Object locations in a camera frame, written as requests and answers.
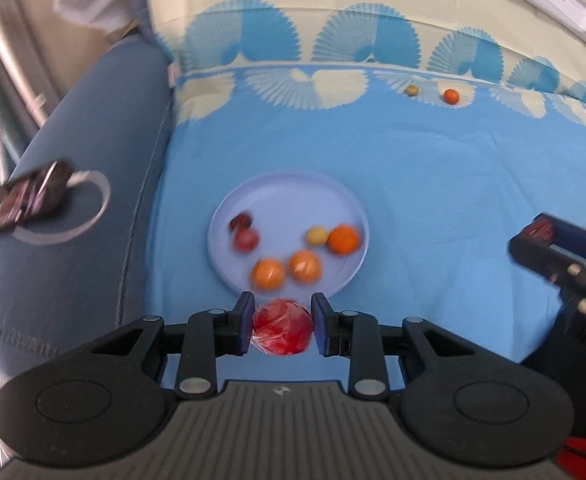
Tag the blue patterned sofa cloth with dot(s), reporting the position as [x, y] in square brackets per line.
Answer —
[318, 86]

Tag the pink fruit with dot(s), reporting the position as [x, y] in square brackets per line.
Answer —
[282, 327]

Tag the large orange tangerine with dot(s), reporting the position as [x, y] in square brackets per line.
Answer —
[343, 240]

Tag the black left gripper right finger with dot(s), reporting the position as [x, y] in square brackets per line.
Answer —
[361, 339]

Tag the dark red jujube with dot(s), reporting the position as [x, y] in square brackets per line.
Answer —
[241, 221]

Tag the black smartphone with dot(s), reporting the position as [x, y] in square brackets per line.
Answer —
[34, 195]

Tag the small orange kumquat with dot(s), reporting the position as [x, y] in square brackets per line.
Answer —
[305, 267]

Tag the red fruit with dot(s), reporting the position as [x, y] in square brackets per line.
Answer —
[246, 240]

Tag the small tan round fruit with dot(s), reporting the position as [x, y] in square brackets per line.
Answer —
[411, 90]

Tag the small orange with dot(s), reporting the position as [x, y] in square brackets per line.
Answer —
[451, 96]

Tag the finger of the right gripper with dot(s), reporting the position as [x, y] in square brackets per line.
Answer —
[568, 236]
[553, 266]

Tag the light blue round plate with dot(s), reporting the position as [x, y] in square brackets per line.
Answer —
[284, 206]

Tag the beige longan fruit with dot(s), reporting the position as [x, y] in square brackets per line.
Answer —
[317, 236]

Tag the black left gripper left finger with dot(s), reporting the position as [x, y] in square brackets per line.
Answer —
[202, 339]

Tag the blue sofa armrest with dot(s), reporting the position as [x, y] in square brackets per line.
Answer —
[117, 121]

